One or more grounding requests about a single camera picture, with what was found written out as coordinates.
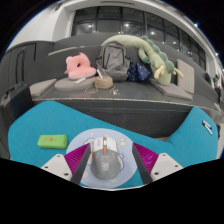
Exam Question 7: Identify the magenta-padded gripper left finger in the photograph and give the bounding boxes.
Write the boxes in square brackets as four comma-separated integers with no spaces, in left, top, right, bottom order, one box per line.
[40,143,92,185]

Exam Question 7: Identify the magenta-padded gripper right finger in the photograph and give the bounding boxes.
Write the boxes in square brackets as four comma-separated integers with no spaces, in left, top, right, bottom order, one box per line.
[132,143,184,185]

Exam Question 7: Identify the grey computer mouse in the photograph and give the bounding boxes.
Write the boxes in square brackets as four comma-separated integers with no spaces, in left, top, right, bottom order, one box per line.
[89,135,123,181]

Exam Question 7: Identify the round pale printed mouse pad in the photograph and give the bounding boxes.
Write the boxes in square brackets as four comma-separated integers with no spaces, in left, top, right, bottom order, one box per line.
[65,128,138,188]

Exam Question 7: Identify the green rectangular eraser block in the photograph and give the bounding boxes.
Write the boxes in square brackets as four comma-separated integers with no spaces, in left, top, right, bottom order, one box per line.
[36,134,68,150]

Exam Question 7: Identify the white marker with dark cap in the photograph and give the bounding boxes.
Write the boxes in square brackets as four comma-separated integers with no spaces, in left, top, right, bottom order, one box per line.
[201,121,214,136]

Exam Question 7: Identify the white marker with blue cap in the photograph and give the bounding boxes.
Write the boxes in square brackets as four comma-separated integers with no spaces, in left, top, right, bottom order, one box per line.
[201,119,213,132]

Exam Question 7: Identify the dark grey tiered bench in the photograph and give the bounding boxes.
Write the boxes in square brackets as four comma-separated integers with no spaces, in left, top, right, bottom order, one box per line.
[0,31,224,158]

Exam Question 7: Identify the black suitcase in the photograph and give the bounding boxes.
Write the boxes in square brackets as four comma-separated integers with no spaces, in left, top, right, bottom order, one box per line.
[0,49,34,144]

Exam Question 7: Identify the large flat grey cushion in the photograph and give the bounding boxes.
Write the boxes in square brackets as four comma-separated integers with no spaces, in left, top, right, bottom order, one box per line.
[148,78,194,101]

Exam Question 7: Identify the small flat grey cushion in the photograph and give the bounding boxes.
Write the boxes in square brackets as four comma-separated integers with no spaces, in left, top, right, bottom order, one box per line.
[29,78,58,98]

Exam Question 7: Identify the round grey seat cushion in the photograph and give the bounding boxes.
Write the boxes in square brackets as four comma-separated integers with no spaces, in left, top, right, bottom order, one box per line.
[54,77,98,93]

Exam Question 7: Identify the upright grey square cushion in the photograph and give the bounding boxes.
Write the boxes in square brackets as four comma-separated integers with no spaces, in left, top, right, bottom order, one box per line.
[176,58,196,95]

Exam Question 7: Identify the tan twine roll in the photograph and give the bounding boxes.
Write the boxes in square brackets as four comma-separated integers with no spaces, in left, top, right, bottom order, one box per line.
[94,75,115,90]

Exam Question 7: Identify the navy star-print bag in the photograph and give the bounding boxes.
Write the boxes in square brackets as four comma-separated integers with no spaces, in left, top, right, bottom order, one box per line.
[127,62,152,83]

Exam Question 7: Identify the person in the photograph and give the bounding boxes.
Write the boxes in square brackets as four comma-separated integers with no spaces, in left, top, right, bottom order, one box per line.
[213,73,224,101]

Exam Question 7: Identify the pink plush cushion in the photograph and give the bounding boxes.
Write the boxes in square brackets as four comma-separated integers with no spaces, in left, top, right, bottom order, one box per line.
[64,52,98,81]

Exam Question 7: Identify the green dragon plush toy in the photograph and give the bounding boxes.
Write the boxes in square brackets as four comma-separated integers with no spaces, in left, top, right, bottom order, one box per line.
[100,34,185,86]

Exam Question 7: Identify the grey backpack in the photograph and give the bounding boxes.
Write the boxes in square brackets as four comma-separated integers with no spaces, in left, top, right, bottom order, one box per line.
[95,41,132,83]

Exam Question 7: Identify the large dark glass window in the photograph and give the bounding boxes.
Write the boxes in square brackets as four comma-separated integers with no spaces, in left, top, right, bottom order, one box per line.
[70,5,208,69]

